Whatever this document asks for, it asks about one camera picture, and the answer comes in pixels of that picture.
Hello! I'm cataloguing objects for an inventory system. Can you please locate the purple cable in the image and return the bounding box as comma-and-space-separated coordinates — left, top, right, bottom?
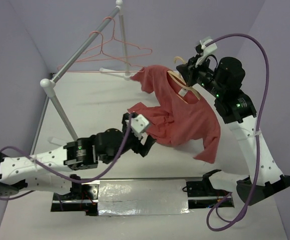
206, 33, 270, 232
0, 113, 135, 201

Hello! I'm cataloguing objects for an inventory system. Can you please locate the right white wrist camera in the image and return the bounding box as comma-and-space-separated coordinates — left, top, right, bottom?
195, 36, 217, 66

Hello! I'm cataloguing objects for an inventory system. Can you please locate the pink wire hanger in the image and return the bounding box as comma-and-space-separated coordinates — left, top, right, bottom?
64, 30, 141, 73
102, 16, 152, 61

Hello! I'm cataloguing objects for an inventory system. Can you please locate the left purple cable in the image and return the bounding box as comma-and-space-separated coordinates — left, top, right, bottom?
0, 113, 135, 201

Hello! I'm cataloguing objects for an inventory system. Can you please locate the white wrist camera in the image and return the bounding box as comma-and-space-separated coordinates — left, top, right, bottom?
195, 36, 217, 66
131, 113, 150, 137

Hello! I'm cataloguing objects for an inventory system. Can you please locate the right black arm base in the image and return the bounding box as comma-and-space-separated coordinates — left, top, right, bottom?
182, 169, 229, 199

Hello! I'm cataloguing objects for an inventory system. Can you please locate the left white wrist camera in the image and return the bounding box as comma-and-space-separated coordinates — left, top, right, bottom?
131, 113, 150, 137

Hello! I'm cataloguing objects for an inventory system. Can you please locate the pink wire hanger near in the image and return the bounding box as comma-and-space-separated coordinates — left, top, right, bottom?
64, 30, 141, 73

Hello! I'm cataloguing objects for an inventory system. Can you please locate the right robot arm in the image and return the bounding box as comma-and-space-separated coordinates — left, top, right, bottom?
176, 55, 290, 206

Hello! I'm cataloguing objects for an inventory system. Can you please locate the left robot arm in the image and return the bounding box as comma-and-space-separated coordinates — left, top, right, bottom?
0, 113, 156, 200

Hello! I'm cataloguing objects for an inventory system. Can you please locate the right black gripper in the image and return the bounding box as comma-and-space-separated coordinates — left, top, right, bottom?
176, 52, 224, 97

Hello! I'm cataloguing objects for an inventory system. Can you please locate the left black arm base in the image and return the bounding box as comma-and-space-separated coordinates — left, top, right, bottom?
51, 177, 100, 217

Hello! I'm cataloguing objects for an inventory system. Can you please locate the white garment rack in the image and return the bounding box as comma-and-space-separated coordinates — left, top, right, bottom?
39, 0, 158, 146

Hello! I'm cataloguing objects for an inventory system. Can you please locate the pink wire hanger far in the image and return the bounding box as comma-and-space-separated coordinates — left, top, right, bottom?
102, 16, 152, 61

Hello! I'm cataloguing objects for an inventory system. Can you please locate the silver foil tape panel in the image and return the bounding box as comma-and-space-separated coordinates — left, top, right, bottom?
98, 179, 189, 216

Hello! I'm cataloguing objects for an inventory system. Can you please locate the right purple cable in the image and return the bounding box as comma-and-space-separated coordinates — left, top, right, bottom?
206, 33, 270, 232

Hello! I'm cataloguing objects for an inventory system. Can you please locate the red t shirt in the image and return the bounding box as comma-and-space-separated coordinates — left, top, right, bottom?
128, 65, 221, 164

